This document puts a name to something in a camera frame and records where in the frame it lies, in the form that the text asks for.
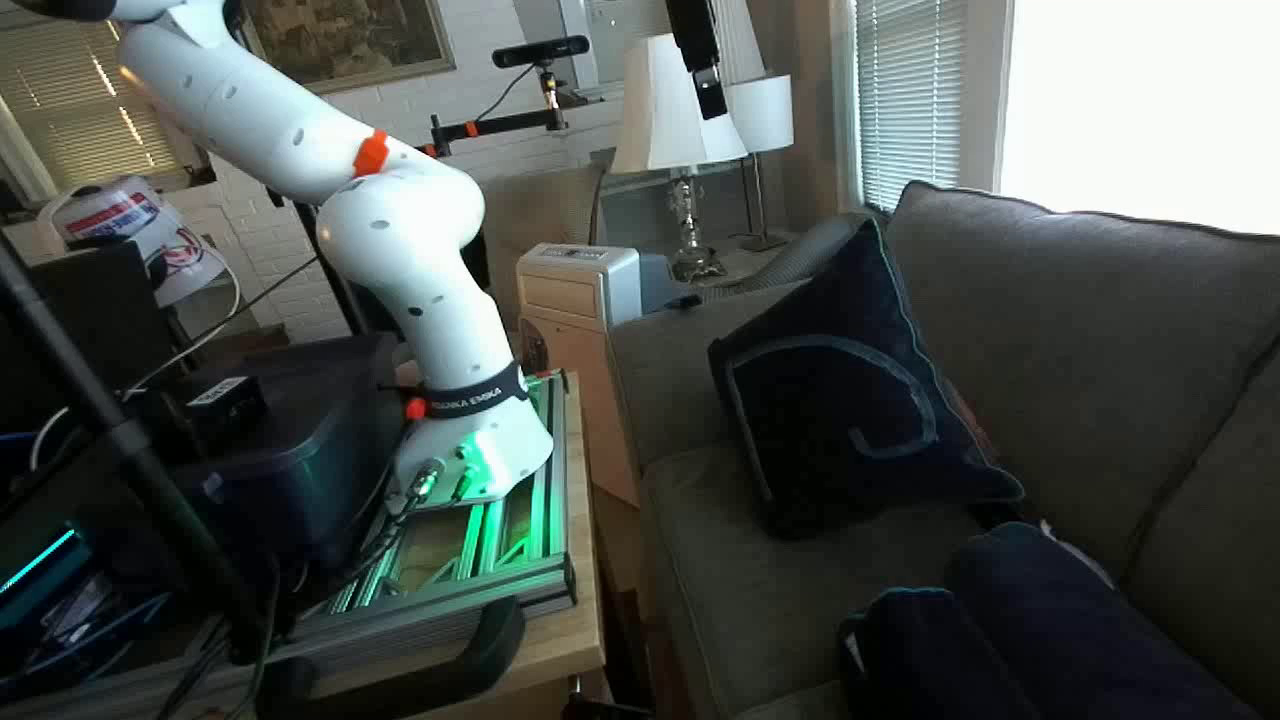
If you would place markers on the framed picture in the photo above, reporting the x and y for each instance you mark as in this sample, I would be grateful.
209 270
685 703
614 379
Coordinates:
350 35

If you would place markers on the grey sofa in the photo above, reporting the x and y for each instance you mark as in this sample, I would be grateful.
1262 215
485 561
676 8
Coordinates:
1100 350

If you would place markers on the white air purifier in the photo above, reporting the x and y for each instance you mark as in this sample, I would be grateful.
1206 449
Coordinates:
575 300

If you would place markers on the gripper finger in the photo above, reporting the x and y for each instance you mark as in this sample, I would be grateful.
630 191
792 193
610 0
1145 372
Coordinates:
697 50

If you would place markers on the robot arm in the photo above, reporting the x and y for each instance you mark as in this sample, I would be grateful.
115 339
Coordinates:
400 240

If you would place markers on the camera on mount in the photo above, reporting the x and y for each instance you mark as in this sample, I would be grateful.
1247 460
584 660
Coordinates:
540 50

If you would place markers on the white shade glass table lamp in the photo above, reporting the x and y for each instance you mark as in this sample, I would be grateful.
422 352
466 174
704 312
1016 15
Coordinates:
670 110

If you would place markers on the small black box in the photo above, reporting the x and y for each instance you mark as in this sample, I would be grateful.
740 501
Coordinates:
225 405

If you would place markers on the white printed bucket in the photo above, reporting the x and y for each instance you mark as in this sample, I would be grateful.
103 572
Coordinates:
120 215

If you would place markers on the window with beige blinds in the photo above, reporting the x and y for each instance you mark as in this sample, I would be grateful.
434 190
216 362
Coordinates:
80 110

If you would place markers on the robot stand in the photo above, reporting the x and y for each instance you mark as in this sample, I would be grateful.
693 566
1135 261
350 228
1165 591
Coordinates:
540 640

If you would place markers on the lit screen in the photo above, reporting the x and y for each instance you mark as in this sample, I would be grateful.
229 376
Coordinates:
35 575

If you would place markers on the large black control box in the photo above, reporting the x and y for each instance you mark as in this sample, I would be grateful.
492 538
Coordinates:
300 450

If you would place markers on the dark blue swirl pillow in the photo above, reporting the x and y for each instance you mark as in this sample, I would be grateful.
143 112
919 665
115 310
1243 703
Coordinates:
830 420

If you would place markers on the black remote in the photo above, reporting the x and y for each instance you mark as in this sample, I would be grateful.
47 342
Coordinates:
684 300

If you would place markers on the window with white blinds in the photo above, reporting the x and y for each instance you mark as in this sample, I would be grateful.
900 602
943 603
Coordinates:
910 100

